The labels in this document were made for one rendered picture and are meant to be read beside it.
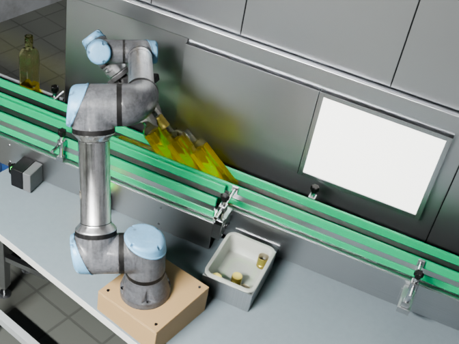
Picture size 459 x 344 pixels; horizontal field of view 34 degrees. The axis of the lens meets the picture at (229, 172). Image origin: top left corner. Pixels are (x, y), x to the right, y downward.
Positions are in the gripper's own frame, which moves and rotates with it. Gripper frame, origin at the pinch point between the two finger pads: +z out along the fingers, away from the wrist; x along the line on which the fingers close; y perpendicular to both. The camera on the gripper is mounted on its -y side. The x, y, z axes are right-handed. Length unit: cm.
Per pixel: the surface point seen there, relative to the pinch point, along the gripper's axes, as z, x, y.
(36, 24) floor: -57, -185, 197
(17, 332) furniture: 37, 40, 86
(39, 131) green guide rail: -19.3, 13.9, 34.5
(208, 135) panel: 16.1, -12.0, -3.3
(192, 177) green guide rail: 21.5, 6.3, -1.7
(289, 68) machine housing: 8.8, -12.8, -44.8
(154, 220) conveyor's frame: 26.6, 15.5, 15.9
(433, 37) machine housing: 21, -15, -89
